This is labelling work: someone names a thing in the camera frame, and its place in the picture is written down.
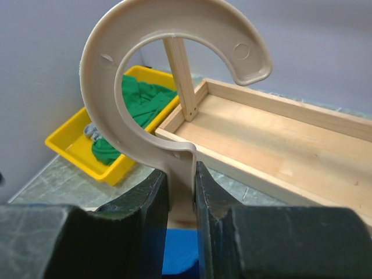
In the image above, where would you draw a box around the wooden clothes rack centre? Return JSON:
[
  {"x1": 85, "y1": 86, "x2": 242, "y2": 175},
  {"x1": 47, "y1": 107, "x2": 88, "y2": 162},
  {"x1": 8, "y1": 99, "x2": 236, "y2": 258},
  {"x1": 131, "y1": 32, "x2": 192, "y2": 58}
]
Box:
[{"x1": 156, "y1": 38, "x2": 371, "y2": 225}]

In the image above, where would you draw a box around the beige wooden hanger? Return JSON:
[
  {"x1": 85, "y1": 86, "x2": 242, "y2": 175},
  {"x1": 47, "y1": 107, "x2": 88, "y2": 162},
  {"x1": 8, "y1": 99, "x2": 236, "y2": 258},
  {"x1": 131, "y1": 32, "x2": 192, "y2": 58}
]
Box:
[{"x1": 79, "y1": 1, "x2": 273, "y2": 222}]

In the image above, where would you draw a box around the yellow plastic tray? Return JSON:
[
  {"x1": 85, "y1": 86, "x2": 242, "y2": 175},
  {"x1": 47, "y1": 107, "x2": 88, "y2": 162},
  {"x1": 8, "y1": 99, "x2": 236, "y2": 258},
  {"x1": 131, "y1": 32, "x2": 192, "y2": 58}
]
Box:
[{"x1": 45, "y1": 66, "x2": 176, "y2": 186}]

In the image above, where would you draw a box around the green garment in tray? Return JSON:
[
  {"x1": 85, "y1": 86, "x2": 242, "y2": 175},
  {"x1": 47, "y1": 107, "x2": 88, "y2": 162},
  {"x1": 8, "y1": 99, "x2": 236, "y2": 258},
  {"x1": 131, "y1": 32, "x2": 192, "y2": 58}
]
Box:
[{"x1": 91, "y1": 75, "x2": 177, "y2": 165}]

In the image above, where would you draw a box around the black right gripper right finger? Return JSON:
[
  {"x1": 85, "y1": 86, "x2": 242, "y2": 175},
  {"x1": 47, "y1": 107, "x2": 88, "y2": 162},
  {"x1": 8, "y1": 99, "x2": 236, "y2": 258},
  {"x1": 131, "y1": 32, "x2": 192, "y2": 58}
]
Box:
[{"x1": 195, "y1": 161, "x2": 244, "y2": 220}]

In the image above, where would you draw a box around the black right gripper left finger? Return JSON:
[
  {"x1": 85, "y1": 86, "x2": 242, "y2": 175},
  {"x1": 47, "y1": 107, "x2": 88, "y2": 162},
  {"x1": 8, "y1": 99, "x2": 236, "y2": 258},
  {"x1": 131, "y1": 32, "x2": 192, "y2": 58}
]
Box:
[{"x1": 97, "y1": 170, "x2": 169, "y2": 224}]

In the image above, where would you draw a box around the grey cloth in tray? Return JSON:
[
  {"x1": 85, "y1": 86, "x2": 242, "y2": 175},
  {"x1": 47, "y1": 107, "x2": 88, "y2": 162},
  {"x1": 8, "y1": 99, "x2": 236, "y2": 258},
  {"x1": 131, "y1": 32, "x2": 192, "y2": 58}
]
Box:
[{"x1": 83, "y1": 122, "x2": 103, "y2": 142}]

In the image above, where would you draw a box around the blue tank top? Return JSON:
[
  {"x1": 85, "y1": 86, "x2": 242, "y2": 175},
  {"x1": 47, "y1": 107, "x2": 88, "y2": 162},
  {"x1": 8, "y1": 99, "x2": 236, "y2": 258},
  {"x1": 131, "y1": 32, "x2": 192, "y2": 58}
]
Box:
[{"x1": 162, "y1": 228, "x2": 200, "y2": 278}]

